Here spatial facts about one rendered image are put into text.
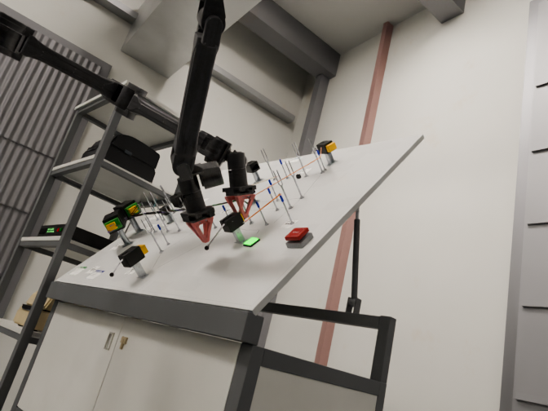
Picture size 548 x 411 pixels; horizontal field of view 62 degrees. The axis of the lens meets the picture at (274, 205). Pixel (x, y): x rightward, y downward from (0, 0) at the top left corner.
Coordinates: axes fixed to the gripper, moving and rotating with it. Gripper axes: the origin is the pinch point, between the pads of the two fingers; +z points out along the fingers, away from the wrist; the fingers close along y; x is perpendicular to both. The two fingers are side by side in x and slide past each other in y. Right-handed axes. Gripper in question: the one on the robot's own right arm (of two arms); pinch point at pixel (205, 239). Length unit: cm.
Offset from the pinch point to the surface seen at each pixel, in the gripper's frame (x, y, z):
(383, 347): -34, -28, 47
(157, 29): -116, 218, -109
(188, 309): 16.8, -14.2, 11.3
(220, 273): 3.1, -9.5, 8.2
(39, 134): -18, 258, -55
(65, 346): 39, 53, 31
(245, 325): 13.7, -35.9, 11.9
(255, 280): 2.2, -25.6, 8.1
